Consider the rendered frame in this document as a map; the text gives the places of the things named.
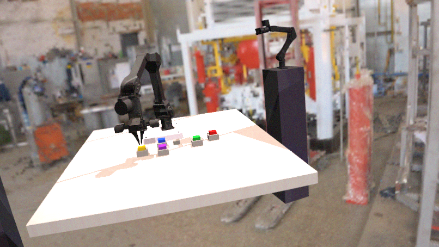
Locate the yellow button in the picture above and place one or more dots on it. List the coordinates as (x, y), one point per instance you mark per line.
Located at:
(142, 151)

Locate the red button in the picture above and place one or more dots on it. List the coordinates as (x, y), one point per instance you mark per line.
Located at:
(213, 135)

